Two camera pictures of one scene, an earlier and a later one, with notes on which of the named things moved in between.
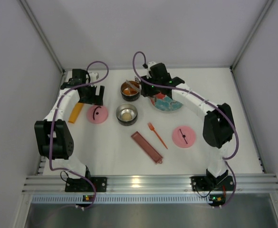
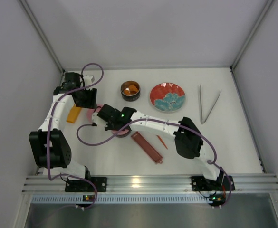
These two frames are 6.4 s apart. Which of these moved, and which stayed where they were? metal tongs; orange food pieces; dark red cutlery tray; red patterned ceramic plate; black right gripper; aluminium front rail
Moved: metal tongs; black right gripper
Stayed: dark red cutlery tray; orange food pieces; aluminium front rail; red patterned ceramic plate
